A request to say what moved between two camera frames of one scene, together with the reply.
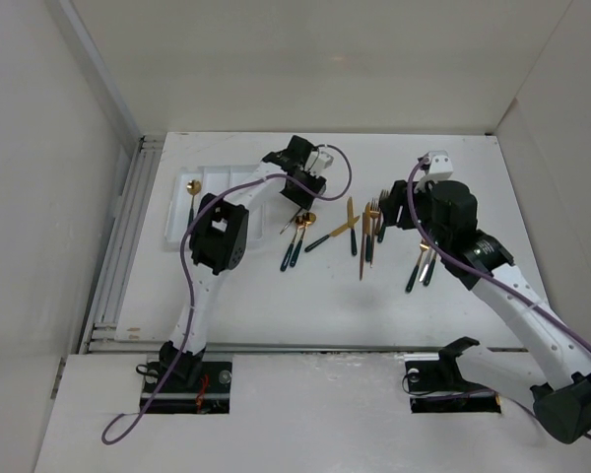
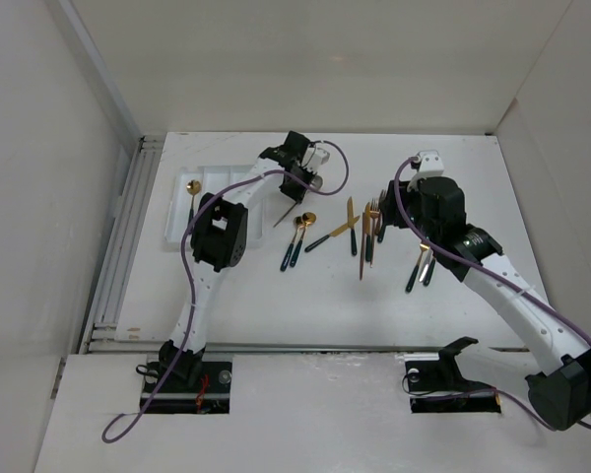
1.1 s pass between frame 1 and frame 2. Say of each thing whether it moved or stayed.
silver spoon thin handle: moved
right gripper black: stayed
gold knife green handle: stayed
